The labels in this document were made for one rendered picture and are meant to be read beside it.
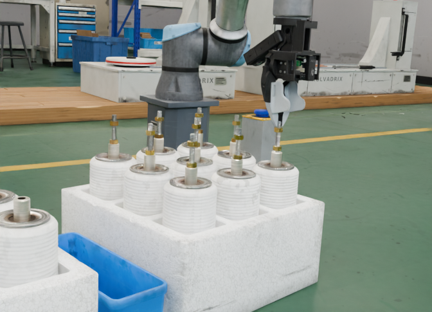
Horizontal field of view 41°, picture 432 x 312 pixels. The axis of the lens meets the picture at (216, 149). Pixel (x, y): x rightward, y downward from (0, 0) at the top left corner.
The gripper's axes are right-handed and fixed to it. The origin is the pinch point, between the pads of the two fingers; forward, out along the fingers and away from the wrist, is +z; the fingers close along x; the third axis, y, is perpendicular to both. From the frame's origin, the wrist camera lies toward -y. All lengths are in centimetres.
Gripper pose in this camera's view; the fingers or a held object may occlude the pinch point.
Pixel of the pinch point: (276, 119)
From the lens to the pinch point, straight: 118.9
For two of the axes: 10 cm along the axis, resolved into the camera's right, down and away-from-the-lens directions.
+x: 7.8, -0.9, 6.2
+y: 6.3, 1.9, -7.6
